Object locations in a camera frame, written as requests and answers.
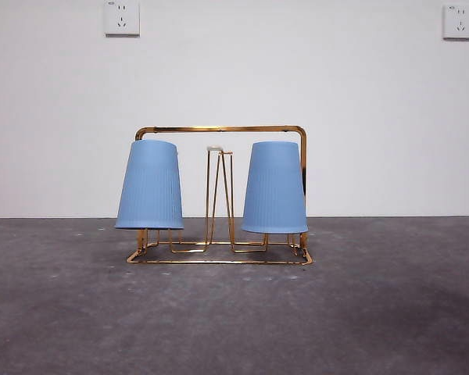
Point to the blue ribbed plastic cup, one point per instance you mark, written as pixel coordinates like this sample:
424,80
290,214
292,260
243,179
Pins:
150,187
273,187

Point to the white wall socket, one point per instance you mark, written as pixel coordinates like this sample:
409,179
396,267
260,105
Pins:
122,17
459,22

